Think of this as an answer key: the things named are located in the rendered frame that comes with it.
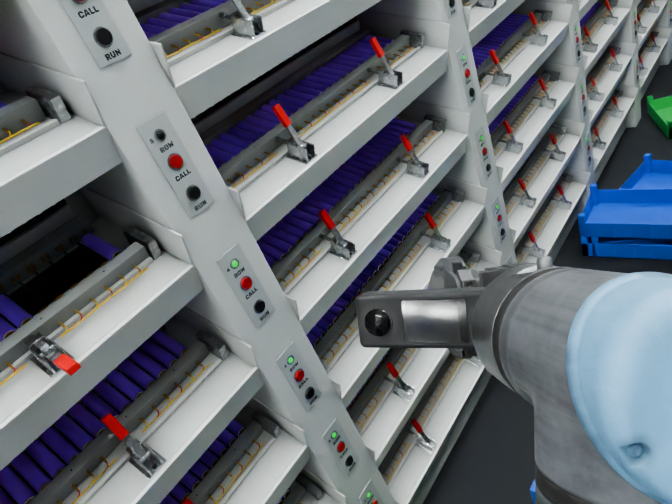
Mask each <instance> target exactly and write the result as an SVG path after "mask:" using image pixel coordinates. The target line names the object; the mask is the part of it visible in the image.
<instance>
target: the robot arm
mask: <svg viewBox="0 0 672 504"><path fill-rule="evenodd" d="M428 288H429V289H417V290H393V291H369V292H365V293H363V294H361V295H359V296H357V298H356V310H357V320H358V329H359V338H360V344H361V345H362V346H363V347H365V348H448V349H449V351H450V353H451V354H452V355H453V356H455V357H457V356H459V357H460V358H461V359H469V358H472V356H478V358H479V359H480V361H481V362H482V364H483V365H484V366H485V368H486V369H487V370H488V372H490V373H491V374H492V375H493V376H495V377H496V378H497V379H498V380H499V381H501V382H502V383H503V384H505V385H506V386H507V387H509V388H510V389H511V390H513V391H514V392H515V393H517V394H518V395H519V396H521V397H522V398H523V399H525V400H526V401H527V402H529V403H530V404H531V405H533V406H534V456H535V504H672V275H671V274H666V273H660V272H635V273H619V272H610V271H600V270H591V269H581V268H572V267H559V266H553V261H552V258H551V257H549V256H541V257H539V258H538V259H537V260H536V263H530V262H521V263H512V264H504V265H502V266H497V267H489V268H485V271H484V270H483V271H476V270H475V269H466V265H465V263H464V261H463V259H462V258H461V257H459V256H454V257H445V258H440V259H439V260H438V262H437V263H436V264H435V266H434V270H433V272H432V274H431V277H430V281H429V285H428Z"/></svg>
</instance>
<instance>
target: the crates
mask: <svg viewBox="0 0 672 504"><path fill-rule="evenodd" d="M647 109H648V114H649V115H650V116H651V117H652V119H653V120H654V121H655V123H656V124H657V125H658V126H659V128H660V129H661V130H662V131H663V133H664V134H665V135H666V136H667V138H668V139H672V95H671V96H667V97H663V98H659V99H655V100H653V96H652V95H650V96H647ZM578 223H579V231H580V236H581V245H582V253H583V256H593V257H617V258H638V259H660V260H672V161H666V160H652V158H651V154H647V153H646V154H645V155H644V162H643V163H642V164H641V165H640V166H639V167H638V168H637V169H636V171H635V172H634V173H633V174H632V175H631V176H630V177H629V178H628V179H627V180H626V182H625V183H624V184H623V185H622V186H621V187H620V188H619V189H603V190H598V187H597V184H591V185H590V195H589V198H588V200H587V203H586V205H585V208H584V210H583V213H579V215H578Z"/></svg>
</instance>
